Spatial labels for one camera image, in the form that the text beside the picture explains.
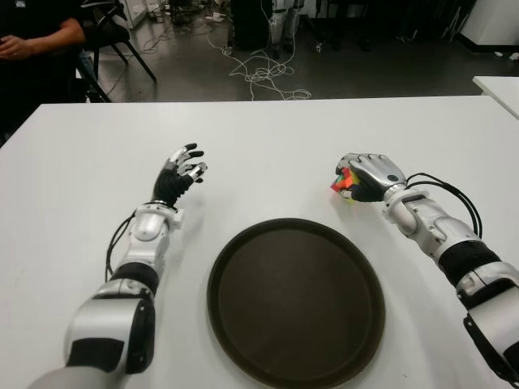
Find left arm black cable bundle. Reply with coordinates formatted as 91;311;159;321
105;214;137;283

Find white glass display cabinet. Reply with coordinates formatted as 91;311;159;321
121;0;149;29

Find white cabinet with black base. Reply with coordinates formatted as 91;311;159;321
460;0;519;53

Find black folding chair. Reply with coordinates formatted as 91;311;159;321
76;0;158;102

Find multicolour Rubik's cube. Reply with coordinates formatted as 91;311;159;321
330;165;362;202

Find silver humanoid robot legs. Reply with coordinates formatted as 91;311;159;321
269;0;301;52

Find white side table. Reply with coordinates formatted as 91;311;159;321
472;75;519;121

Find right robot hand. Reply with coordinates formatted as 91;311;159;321
334;152;408;203

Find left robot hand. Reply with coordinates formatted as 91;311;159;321
152;142;208;210

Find arm black cable bundle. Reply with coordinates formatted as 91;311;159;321
105;214;137;283
405;173;483;240

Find seated person in black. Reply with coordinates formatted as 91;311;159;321
0;0;101;139

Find dark brown round plate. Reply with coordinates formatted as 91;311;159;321
206;217;386;389

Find right arm black cable bundle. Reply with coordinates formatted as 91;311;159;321
405;173;483;240

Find tangled white floor cable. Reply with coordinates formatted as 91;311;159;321
206;32;313;102

